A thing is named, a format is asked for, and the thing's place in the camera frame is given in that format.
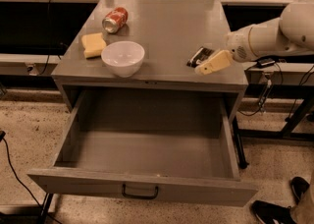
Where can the black sneaker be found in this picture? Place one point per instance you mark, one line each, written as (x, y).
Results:
(299, 187)
(268, 213)

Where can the grey cabinet table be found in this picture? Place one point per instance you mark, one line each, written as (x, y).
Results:
(170, 31)

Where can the black drawer handle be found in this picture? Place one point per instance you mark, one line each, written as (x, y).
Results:
(137, 193)

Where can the red soda can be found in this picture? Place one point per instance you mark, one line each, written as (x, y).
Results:
(115, 20)

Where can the yellow sponge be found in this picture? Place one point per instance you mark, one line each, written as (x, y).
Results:
(93, 44)

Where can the black rxbar chocolate bar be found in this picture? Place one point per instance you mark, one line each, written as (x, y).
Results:
(201, 55)

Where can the black power adapter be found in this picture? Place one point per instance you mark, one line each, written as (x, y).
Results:
(266, 62)

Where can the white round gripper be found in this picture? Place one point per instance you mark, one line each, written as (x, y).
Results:
(237, 46)

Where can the white ceramic bowl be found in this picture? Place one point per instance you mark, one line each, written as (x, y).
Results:
(123, 58)

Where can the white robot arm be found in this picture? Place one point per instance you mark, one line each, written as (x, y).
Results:
(290, 34)

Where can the grey open top drawer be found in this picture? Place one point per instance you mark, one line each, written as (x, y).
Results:
(179, 141)

